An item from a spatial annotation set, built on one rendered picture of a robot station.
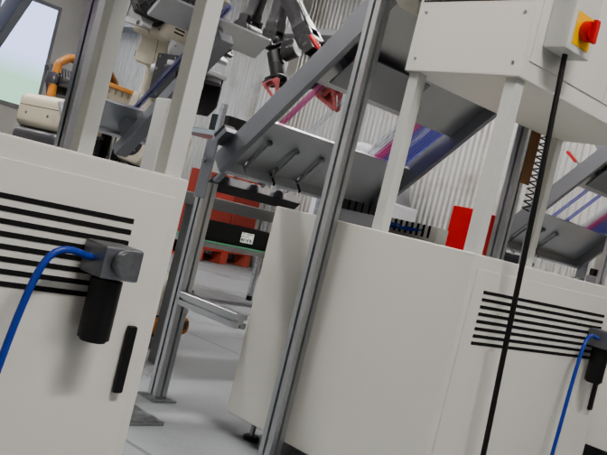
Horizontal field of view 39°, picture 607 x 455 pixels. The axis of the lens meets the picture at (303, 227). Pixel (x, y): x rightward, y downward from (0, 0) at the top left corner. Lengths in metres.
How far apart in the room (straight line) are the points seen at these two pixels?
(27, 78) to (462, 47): 9.38
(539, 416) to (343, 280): 0.59
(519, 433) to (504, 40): 0.92
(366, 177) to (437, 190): 4.48
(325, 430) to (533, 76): 0.93
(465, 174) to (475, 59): 5.23
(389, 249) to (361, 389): 0.33
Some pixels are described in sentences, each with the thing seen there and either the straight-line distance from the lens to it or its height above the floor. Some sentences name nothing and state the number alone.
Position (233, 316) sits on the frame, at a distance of 2.26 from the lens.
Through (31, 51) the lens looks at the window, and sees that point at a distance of 11.08.
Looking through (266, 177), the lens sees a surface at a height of 0.70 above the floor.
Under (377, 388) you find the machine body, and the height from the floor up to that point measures 0.27.
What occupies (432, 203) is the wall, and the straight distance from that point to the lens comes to 7.27.
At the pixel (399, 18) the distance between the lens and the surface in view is 2.28.
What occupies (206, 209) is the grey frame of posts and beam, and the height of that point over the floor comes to 0.56.
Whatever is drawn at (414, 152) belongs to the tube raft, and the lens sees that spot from 2.81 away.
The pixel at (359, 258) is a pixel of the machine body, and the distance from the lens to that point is 2.02.
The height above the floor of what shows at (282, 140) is 0.81.
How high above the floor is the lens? 0.61
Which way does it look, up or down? 1 degrees down
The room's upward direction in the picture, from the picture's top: 14 degrees clockwise
